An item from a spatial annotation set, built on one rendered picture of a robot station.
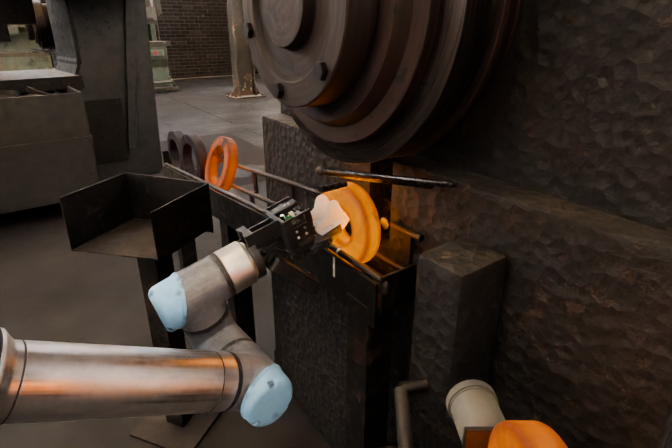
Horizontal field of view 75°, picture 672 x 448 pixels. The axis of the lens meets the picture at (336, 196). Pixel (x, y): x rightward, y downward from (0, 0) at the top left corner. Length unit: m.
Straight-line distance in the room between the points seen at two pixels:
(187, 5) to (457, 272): 10.72
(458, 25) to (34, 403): 0.56
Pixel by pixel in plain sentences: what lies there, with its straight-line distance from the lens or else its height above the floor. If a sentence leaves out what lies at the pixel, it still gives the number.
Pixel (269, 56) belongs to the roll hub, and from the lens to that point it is 0.71.
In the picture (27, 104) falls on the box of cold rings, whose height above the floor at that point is 0.70.
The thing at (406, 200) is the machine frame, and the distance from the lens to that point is 0.75.
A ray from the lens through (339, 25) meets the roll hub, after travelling 0.54.
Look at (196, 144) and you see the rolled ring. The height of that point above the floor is 0.73.
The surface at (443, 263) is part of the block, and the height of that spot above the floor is 0.80.
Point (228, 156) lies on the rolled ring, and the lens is 1.34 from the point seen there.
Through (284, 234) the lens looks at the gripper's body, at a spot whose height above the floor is 0.77.
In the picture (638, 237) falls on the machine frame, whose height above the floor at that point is 0.87.
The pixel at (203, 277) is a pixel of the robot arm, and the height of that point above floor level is 0.74.
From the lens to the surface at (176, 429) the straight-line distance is 1.49.
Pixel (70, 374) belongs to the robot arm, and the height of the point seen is 0.77.
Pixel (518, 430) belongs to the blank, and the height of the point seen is 0.78.
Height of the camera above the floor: 1.08
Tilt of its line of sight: 21 degrees down
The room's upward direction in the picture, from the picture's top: straight up
